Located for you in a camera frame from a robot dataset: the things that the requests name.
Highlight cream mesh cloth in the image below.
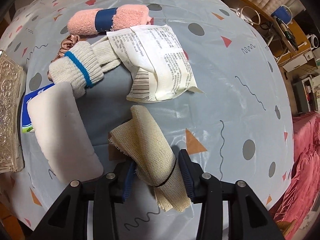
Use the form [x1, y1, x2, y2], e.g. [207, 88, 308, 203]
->
[109, 105, 191, 212]

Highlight white foam sponge block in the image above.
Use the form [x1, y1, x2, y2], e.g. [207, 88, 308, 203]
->
[27, 82, 104, 184]

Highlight pink satin scrunchie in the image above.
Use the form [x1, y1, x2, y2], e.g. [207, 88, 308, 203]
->
[48, 34, 81, 83]

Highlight pink fabric cover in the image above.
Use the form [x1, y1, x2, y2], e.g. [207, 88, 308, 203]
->
[269, 111, 319, 239]

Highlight white printed plastic packet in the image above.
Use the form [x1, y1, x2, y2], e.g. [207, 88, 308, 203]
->
[107, 25, 200, 103]

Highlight white sock blue stripe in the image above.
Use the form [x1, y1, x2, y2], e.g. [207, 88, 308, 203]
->
[48, 36, 121, 99]

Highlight ornate silver tissue box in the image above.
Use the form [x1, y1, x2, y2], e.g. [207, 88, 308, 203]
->
[0, 50, 27, 173]

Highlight pink rolled towel blue band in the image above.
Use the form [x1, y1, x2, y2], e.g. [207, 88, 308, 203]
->
[67, 4, 152, 36]

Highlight wooden side shelf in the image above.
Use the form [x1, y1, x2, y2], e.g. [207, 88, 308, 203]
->
[239, 0, 314, 72]

